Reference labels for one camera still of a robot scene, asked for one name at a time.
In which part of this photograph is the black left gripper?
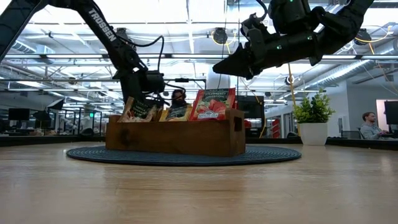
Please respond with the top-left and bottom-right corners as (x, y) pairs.
(119, 70), (170, 108)

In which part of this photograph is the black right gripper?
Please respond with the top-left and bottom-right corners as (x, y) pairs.
(212, 29), (317, 78)

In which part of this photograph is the brown tea packet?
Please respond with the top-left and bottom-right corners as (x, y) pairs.
(117, 96), (158, 123)

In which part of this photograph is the red strawberry tea packet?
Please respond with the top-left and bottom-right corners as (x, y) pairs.
(188, 87), (237, 121)

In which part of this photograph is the orange tea packet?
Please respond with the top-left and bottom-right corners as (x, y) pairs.
(158, 105), (193, 123)

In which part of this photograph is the wooden compartment box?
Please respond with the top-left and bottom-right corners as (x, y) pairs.
(104, 108), (246, 157)

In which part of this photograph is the black computer monitor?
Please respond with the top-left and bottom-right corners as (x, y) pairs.
(8, 108), (30, 121)
(236, 95), (265, 128)
(384, 101), (398, 125)

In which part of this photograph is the round dark blue placemat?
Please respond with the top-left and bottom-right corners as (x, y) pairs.
(66, 144), (302, 167)

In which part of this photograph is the green plant in white pot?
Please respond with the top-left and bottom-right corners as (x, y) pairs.
(293, 88), (336, 146)

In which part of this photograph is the black ceiling cord reel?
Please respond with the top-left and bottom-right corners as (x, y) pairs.
(212, 27), (229, 46)
(354, 28), (373, 47)

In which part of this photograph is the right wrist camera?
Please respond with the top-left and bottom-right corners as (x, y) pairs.
(240, 12), (269, 41)

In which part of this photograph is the yellow power cable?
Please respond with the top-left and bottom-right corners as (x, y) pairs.
(286, 63), (300, 138)

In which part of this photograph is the silver air duct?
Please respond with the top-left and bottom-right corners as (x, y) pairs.
(306, 40), (398, 91)

